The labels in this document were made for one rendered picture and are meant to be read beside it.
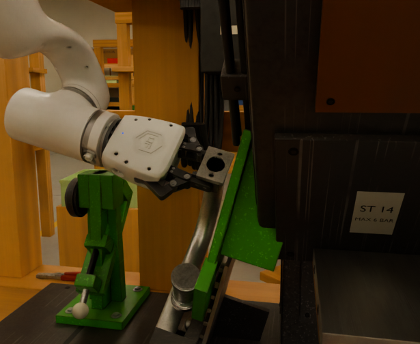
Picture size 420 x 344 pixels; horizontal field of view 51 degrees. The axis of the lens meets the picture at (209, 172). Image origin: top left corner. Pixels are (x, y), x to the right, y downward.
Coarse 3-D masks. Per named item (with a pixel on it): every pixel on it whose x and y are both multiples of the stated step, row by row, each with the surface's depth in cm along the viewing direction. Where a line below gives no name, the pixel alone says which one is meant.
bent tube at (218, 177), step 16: (208, 160) 63; (224, 160) 62; (208, 176) 60; (224, 176) 61; (208, 192) 66; (208, 208) 69; (208, 224) 69; (192, 240) 70; (208, 240) 70; (192, 256) 68; (160, 320) 62; (176, 320) 62
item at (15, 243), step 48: (144, 0) 87; (144, 48) 89; (192, 48) 87; (0, 96) 97; (144, 96) 90; (192, 96) 88; (0, 144) 99; (0, 192) 101; (144, 192) 94; (192, 192) 92; (0, 240) 103; (144, 240) 96
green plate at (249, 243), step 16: (240, 144) 50; (240, 160) 51; (240, 176) 51; (240, 192) 52; (224, 208) 52; (240, 208) 53; (256, 208) 52; (224, 224) 52; (240, 224) 53; (256, 224) 53; (224, 240) 54; (240, 240) 54; (256, 240) 53; (272, 240) 53; (208, 256) 53; (240, 256) 54; (256, 256) 54; (272, 256) 53
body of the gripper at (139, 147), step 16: (112, 128) 64; (128, 128) 64; (144, 128) 64; (160, 128) 64; (176, 128) 65; (112, 144) 63; (128, 144) 62; (144, 144) 63; (160, 144) 63; (176, 144) 63; (112, 160) 62; (128, 160) 61; (144, 160) 61; (160, 160) 61; (176, 160) 67; (128, 176) 62; (144, 176) 61; (160, 176) 60
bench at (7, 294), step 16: (32, 272) 108; (48, 272) 108; (128, 272) 108; (0, 288) 99; (16, 288) 100; (32, 288) 99; (240, 288) 99; (256, 288) 99; (272, 288) 99; (0, 304) 91; (16, 304) 91; (0, 320) 85
